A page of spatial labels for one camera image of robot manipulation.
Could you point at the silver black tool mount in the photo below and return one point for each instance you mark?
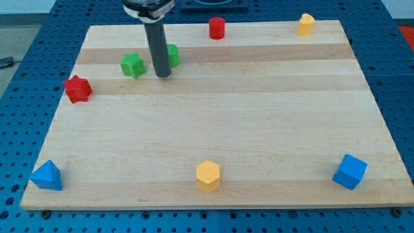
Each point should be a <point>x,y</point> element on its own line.
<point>148,11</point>

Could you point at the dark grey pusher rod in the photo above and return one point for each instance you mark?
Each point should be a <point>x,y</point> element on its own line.
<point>158,48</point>

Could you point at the green star block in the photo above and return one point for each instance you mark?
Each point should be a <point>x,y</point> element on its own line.
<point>132,65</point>

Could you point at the red star block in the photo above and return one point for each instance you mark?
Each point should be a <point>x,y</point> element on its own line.
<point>78,89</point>

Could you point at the wooden board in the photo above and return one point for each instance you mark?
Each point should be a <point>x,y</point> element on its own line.
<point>276,111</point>

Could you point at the green cylinder block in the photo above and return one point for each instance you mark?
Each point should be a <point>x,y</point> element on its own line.
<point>173,53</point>

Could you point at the red cylinder block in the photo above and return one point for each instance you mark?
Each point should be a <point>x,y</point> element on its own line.
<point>216,27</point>

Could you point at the yellow rounded block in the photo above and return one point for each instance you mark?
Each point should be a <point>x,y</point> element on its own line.
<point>306,25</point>

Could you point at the yellow hexagon block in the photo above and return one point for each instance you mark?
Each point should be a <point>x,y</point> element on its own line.
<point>208,176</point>

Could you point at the blue triangle block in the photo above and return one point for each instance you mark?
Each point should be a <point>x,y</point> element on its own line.
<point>47,176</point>

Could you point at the blue cube block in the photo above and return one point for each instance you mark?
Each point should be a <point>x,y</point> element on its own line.
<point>350,172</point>

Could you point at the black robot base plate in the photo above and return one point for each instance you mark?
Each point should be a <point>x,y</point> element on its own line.
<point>191,5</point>

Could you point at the black device with cable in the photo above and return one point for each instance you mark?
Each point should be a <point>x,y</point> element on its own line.
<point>8,62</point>

